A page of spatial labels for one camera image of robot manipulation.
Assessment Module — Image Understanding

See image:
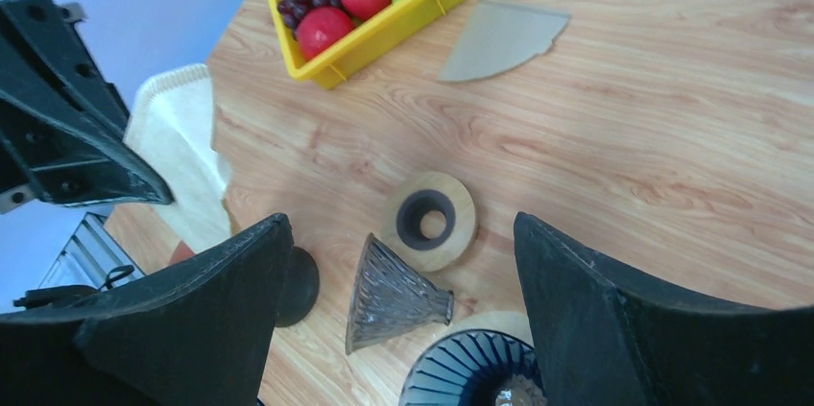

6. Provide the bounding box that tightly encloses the brown paper filter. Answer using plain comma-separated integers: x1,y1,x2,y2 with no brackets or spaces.
439,0,571,83
124,63,232,253

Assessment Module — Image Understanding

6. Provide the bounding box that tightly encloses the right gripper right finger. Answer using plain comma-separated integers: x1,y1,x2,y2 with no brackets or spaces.
514,212,813,405

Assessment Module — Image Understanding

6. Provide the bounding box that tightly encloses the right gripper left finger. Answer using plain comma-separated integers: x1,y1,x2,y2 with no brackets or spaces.
1,213,293,405

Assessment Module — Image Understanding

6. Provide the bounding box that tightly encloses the clear glass ribbed dripper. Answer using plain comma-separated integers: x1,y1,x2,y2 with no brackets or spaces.
345,233,454,355

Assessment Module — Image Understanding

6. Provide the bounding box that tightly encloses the blue ribbed dripper cone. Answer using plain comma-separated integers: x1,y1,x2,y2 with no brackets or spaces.
399,329,548,405

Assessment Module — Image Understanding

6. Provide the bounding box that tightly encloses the small wooden dripper ring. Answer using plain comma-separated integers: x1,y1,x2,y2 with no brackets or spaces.
380,171,478,274

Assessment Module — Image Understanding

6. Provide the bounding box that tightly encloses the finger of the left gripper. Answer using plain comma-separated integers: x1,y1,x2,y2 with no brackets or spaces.
1,0,174,213

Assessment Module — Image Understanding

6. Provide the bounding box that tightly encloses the yellow plastic fruit tray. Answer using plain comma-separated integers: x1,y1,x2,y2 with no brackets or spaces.
268,0,465,89

